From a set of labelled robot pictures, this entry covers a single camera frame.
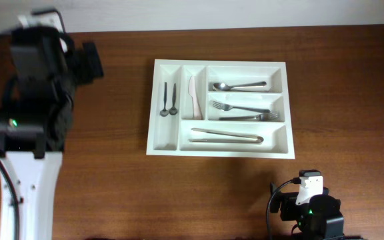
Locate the small steel teaspoon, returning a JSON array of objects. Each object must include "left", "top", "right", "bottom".
[
  {"left": 169, "top": 83, "right": 178, "bottom": 115},
  {"left": 159, "top": 82, "right": 169, "bottom": 117}
]

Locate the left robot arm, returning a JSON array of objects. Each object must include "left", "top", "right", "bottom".
[{"left": 0, "top": 27, "right": 103, "bottom": 239}]

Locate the pink plastic knife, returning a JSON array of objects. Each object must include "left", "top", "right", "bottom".
[{"left": 188, "top": 75, "right": 203, "bottom": 120}]

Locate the right black cable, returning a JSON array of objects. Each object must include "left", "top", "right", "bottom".
[{"left": 265, "top": 178, "right": 302, "bottom": 240}]

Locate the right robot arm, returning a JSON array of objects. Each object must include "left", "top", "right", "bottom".
[{"left": 266, "top": 169, "right": 345, "bottom": 239}]

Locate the steel fork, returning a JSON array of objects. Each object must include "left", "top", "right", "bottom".
[
  {"left": 208, "top": 101, "right": 271, "bottom": 113},
  {"left": 219, "top": 112, "right": 279, "bottom": 121}
]

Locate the white plastic cutlery tray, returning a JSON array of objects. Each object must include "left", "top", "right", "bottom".
[{"left": 147, "top": 59, "right": 295, "bottom": 159}]

